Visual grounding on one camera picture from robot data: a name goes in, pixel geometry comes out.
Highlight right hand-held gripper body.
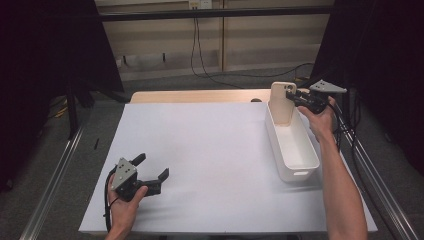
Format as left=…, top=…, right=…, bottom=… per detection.
left=299, top=78, right=348, bottom=115

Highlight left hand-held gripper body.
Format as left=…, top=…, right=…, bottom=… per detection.
left=110, top=157, right=148, bottom=203

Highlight beige phone case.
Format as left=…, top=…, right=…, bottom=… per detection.
left=268, top=81, right=298, bottom=127

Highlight white plastic storage bin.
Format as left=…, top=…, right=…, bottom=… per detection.
left=264, top=99, right=321, bottom=184

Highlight person's right hand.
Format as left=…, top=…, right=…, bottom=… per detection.
left=297, top=95, right=337, bottom=144

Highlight person's left hand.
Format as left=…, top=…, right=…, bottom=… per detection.
left=106, top=173, right=150, bottom=235

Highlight white table cover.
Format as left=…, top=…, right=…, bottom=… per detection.
left=78, top=100, right=379, bottom=234

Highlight dark curtain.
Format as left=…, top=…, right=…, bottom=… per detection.
left=0, top=0, right=125, bottom=193
left=309, top=0, right=424, bottom=176

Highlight black metal stand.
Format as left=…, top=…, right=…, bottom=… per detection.
left=64, top=84, right=82, bottom=140

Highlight black horizontal bar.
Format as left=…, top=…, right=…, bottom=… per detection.
left=99, top=5, right=334, bottom=23

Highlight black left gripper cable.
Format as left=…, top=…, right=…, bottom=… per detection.
left=103, top=168, right=118, bottom=233

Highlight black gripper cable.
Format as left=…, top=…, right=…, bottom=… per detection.
left=328, top=98, right=406, bottom=240
left=103, top=168, right=118, bottom=233

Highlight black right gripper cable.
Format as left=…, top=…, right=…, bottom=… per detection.
left=328, top=98, right=406, bottom=240

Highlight black stand cables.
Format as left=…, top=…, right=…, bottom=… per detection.
left=336, top=88, right=363, bottom=168

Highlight metal floor rail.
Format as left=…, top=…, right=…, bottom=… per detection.
left=325, top=99, right=420, bottom=240
left=19, top=121, right=87, bottom=240

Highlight yellow floor cable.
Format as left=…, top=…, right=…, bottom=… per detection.
left=49, top=95, right=70, bottom=119

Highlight black hanging wall cable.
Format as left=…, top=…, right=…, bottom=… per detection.
left=190, top=16, right=315, bottom=90

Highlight white wall outlet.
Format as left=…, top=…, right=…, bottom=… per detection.
left=188, top=0, right=213, bottom=10

